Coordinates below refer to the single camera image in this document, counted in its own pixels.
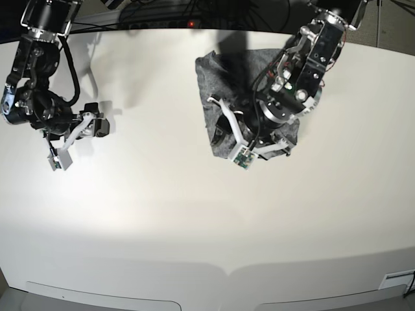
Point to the grey long-sleeve T-shirt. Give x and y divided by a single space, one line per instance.
229 76

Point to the white label plate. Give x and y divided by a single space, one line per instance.
397 279

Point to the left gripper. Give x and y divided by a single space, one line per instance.
265 118

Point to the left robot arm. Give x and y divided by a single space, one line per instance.
290 84

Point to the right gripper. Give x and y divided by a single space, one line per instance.
57 119

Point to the white power strip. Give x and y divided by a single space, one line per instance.
163 24

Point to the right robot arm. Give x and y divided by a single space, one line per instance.
27 97

